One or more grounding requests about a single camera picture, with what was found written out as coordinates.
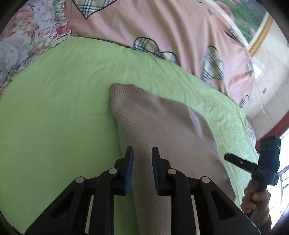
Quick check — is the beige knit sweater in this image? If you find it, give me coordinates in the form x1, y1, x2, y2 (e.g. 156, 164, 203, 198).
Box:
110, 84, 236, 234

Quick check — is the person's right hand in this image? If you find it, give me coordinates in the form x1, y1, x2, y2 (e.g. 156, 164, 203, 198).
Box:
241, 181, 271, 220

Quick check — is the green bed sheet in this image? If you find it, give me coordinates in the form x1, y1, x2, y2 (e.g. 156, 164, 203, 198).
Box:
1, 37, 259, 233

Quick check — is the pink quilt with plaid hearts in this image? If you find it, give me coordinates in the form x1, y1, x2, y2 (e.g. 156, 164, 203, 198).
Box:
64, 1, 256, 107

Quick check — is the framed landscape painting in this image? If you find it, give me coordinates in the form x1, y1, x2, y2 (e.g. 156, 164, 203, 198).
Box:
214, 1, 273, 56

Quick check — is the floral ruffled pillow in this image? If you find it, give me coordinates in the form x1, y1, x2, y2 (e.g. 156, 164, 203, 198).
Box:
1, 1, 72, 94

